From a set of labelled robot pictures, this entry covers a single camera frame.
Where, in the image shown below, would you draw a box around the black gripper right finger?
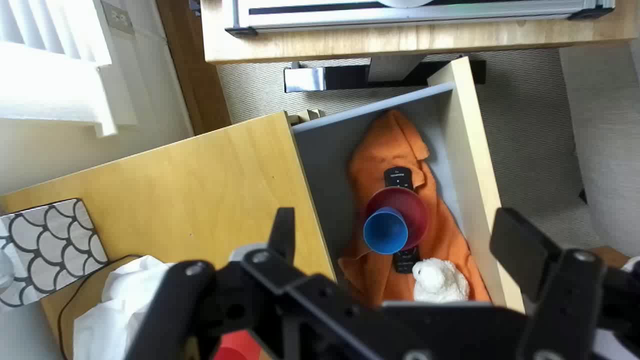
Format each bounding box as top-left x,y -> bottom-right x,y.
490,208 -> 604,360

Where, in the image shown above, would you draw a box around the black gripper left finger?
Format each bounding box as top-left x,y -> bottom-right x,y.
125,261 -> 213,360

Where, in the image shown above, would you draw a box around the light wooden drawer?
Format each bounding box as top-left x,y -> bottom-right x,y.
291,59 -> 524,311

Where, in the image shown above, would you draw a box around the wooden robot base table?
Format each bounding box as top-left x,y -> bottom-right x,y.
201,0 -> 640,65

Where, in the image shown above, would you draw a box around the orange cloth in drawer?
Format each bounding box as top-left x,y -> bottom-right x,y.
338,110 -> 490,307

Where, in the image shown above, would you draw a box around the black remote in drawer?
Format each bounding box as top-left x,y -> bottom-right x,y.
384,167 -> 412,190

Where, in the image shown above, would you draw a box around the red plastic cup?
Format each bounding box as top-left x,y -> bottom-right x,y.
211,331 -> 261,360

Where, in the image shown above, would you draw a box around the crumpled white tissue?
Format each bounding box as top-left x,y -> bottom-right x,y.
72,257 -> 168,360

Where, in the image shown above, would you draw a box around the wooden nightstand cabinet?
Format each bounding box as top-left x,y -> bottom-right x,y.
0,110 -> 338,360

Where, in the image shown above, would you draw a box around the white plush toy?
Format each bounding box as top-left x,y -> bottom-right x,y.
412,258 -> 469,305

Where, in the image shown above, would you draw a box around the scale-patterned tissue box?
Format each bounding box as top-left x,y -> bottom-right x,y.
0,198 -> 108,313

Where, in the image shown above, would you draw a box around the maroon and blue cup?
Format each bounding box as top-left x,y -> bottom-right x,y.
362,188 -> 427,257

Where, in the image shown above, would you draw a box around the white window blinds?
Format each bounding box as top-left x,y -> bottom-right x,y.
0,0 -> 135,138

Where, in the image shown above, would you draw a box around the black cable on nightstand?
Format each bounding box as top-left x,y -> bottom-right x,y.
54,255 -> 139,360

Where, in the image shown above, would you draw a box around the silver metal base frame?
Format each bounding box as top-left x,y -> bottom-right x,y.
221,0 -> 617,37

